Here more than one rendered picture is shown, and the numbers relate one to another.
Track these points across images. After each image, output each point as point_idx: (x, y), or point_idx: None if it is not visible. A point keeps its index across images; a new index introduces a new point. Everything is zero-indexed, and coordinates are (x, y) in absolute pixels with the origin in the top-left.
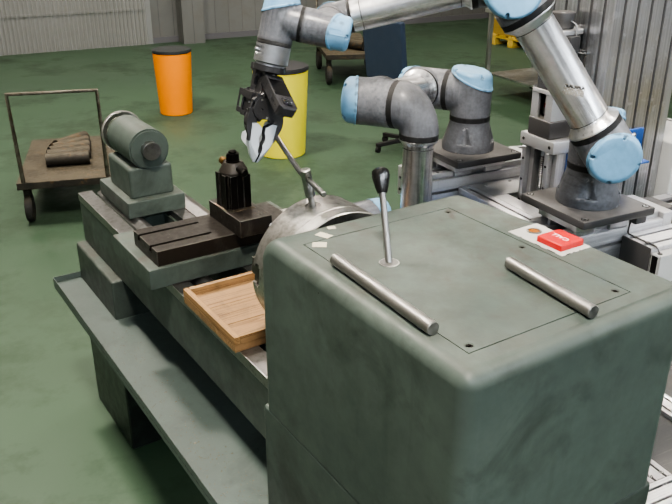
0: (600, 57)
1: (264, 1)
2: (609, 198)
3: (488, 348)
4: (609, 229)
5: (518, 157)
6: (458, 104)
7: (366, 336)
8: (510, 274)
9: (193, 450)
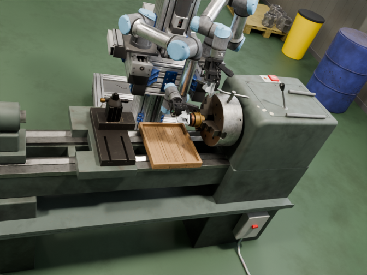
0: (196, 1)
1: (224, 34)
2: None
3: (327, 114)
4: None
5: None
6: None
7: (308, 128)
8: (291, 94)
9: (171, 213)
